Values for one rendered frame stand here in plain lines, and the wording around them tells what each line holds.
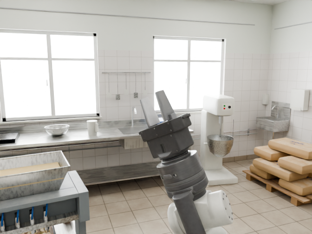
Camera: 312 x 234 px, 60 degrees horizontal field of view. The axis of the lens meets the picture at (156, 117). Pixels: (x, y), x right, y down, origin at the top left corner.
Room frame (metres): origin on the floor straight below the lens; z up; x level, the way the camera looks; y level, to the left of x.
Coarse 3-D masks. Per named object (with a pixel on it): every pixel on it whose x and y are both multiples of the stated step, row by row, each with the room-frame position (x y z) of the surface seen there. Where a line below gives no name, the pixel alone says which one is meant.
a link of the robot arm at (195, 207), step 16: (176, 192) 0.48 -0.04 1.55; (192, 192) 0.48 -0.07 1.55; (208, 192) 0.52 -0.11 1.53; (224, 192) 0.52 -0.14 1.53; (176, 208) 0.46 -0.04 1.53; (192, 208) 0.45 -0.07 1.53; (208, 208) 0.47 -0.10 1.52; (224, 208) 0.47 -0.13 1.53; (192, 224) 0.45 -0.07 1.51; (208, 224) 0.47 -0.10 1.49; (224, 224) 0.47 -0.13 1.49
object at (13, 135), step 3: (15, 132) 3.68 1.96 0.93; (18, 132) 3.69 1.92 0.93; (0, 135) 3.52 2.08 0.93; (3, 135) 3.52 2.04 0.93; (6, 135) 3.52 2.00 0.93; (9, 135) 3.52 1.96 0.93; (12, 135) 3.52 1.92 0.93; (15, 135) 3.52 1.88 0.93; (0, 138) 3.35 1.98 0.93; (3, 138) 3.35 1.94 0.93; (6, 138) 3.35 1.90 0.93; (9, 138) 3.35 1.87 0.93; (12, 138) 3.35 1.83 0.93; (15, 138) 3.33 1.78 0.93
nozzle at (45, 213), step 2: (46, 204) 1.21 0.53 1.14; (46, 206) 1.21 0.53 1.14; (44, 208) 1.23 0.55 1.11; (46, 208) 1.20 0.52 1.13; (44, 210) 1.23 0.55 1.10; (46, 210) 1.20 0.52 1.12; (44, 212) 1.23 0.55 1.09; (46, 212) 1.20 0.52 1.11; (44, 214) 1.23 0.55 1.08; (46, 214) 1.20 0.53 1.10; (44, 216) 1.23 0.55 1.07; (46, 216) 1.23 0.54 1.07; (44, 218) 1.23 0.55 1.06; (46, 218) 1.23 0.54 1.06; (44, 220) 1.23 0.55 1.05; (44, 228) 1.23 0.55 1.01; (46, 228) 1.23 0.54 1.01; (48, 228) 1.24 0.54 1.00; (44, 230) 1.23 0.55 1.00; (46, 230) 1.23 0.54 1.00; (48, 230) 1.24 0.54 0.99; (46, 232) 1.23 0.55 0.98
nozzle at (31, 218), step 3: (33, 207) 1.19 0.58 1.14; (30, 210) 1.20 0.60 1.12; (30, 213) 1.20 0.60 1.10; (33, 213) 1.21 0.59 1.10; (30, 216) 1.20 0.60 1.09; (33, 216) 1.21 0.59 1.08; (30, 219) 1.20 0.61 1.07; (33, 219) 1.21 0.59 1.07; (30, 222) 1.20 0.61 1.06; (33, 222) 1.21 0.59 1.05; (30, 231) 1.20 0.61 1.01; (33, 231) 1.20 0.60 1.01
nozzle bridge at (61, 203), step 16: (48, 192) 1.27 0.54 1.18; (64, 192) 1.27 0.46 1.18; (80, 192) 1.27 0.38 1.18; (0, 208) 1.10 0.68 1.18; (16, 208) 1.13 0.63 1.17; (48, 208) 1.27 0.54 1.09; (64, 208) 1.30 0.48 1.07; (80, 208) 1.26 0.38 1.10; (32, 224) 1.20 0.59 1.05; (48, 224) 1.22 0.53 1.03; (80, 224) 1.36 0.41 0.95
